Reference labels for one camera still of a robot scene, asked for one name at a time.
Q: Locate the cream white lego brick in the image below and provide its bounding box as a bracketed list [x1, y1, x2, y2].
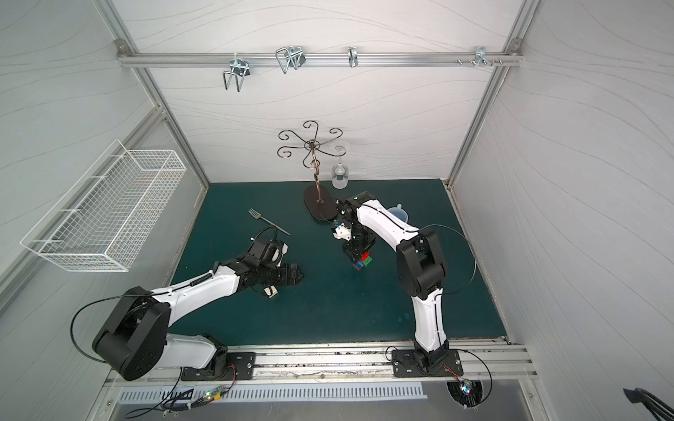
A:
[264, 286, 278, 298]

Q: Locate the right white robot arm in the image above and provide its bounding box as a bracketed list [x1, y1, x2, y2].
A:
[332, 192, 449, 370]

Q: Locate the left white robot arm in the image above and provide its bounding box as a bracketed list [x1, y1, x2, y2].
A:
[92, 240, 304, 381]

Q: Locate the light blue mug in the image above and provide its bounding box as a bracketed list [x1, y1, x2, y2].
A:
[388, 203, 409, 223]

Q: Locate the dark oval stand base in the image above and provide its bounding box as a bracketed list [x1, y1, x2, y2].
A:
[303, 184, 338, 222]

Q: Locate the wine glass hanging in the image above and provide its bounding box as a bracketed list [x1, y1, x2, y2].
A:
[331, 145, 349, 189]

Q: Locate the silver metal fork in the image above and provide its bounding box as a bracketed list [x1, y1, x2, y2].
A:
[249, 208, 291, 236]

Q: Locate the copper stand pole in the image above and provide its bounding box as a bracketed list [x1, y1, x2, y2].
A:
[277, 120, 343, 185]

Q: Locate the small metal hook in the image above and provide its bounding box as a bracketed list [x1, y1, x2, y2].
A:
[347, 47, 358, 68]

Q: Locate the metal angled hook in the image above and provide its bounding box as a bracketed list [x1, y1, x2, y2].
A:
[275, 46, 306, 74]

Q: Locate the metal double hook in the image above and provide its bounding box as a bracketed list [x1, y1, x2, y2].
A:
[223, 56, 250, 92]

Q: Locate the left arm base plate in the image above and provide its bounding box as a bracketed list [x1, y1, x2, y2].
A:
[180, 352, 256, 382]

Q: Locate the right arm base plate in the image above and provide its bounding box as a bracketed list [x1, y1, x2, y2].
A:
[385, 347, 463, 378]

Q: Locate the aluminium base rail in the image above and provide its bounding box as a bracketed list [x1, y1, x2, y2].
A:
[104, 341, 538, 382]

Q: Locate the white slotted cable duct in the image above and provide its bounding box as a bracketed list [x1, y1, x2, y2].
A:
[118, 382, 428, 405]

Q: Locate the white wire basket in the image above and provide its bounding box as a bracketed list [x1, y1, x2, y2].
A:
[20, 140, 186, 273]

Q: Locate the metal bracket hook right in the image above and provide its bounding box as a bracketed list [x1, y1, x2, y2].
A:
[456, 47, 503, 68]

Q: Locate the aluminium top rail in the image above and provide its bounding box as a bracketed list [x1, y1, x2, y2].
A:
[118, 50, 524, 69]

